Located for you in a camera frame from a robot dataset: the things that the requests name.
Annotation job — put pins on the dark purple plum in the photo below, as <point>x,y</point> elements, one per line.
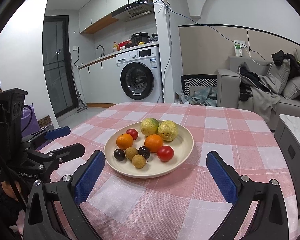
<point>144,152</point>
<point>119,154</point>

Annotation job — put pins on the grey hooded garment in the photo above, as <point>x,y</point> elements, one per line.
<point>265,92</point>

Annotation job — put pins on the person's left hand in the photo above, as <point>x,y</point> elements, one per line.
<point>11,191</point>

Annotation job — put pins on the brown longan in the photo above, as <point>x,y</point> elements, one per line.
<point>131,153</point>
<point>139,161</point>

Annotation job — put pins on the person's dark clothing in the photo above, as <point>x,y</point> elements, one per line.
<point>2,212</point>

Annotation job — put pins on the grey pillow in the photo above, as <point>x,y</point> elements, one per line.
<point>296,87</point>
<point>280,76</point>

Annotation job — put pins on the black glass door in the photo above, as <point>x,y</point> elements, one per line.
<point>57,67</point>

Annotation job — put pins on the marble coffee table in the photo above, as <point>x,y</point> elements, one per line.
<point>297,130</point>

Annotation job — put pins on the white upper cabinets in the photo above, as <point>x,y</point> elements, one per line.
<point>102,5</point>

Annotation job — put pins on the black patterned storage basket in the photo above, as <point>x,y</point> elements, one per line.
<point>200,80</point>

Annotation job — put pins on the yellow bottle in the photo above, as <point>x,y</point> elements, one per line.
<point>115,48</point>

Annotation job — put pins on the upright mop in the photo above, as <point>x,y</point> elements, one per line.
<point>78,100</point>

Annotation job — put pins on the red packet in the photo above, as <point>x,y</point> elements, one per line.
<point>123,46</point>

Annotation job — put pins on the purple bag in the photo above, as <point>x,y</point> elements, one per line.
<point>30,120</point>

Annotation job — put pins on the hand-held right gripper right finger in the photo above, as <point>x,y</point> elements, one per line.
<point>221,177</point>

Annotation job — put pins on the yellow guava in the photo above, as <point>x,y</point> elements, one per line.
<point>150,127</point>
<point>167,130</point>

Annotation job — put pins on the black electric cooker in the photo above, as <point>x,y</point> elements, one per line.
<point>140,38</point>

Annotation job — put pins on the steel range hood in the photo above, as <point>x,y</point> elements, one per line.
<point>135,8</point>

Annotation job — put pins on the black jacket white piping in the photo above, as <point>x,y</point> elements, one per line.
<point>247,77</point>

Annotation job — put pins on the white washing machine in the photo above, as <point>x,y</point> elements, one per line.
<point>140,80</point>

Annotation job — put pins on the orange mandarin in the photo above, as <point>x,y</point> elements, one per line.
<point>124,141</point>
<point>153,143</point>

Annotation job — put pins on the white kitchen counter cabinet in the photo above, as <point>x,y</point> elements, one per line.
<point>97,80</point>

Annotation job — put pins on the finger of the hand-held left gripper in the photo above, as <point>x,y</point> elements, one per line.
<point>57,133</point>
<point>70,150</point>

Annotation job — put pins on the white wall socket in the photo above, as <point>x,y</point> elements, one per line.
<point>75,47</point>

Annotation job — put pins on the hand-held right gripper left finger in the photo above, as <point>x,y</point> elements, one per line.
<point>90,177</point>

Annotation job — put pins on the white router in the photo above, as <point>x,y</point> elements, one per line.
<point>161,1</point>

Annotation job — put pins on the steel faucet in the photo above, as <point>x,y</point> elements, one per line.
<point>101,48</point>

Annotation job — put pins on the cream round plate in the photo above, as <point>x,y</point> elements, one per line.
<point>180,155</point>

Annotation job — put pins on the pink checked tablecloth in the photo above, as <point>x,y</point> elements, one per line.
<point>165,205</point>

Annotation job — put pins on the patterned cardboard box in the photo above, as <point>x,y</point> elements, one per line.
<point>45,122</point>

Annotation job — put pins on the white wall panel green label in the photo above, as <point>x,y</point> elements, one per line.
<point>239,48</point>

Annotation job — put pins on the red tomato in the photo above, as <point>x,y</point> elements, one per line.
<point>132,134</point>
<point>165,153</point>

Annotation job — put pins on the black garment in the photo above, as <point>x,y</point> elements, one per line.
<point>280,57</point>

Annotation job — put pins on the grey sofa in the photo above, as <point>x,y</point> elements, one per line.
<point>227,92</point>

